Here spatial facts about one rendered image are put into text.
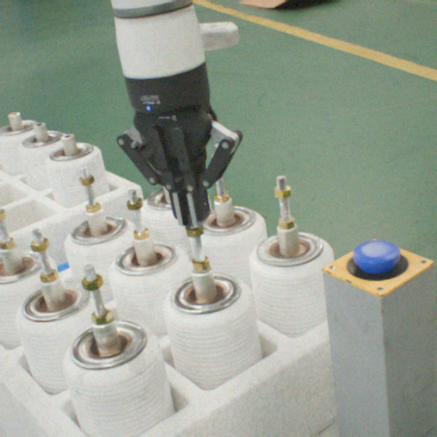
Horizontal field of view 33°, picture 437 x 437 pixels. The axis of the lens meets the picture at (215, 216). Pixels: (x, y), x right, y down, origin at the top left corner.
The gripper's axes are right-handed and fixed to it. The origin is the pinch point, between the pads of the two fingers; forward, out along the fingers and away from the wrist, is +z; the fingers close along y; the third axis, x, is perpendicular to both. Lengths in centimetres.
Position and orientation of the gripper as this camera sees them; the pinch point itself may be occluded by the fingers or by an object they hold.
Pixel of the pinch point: (190, 206)
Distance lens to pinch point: 72.1
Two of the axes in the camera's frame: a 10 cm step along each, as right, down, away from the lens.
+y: 8.8, 0.8, -4.7
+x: 4.5, -4.5, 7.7
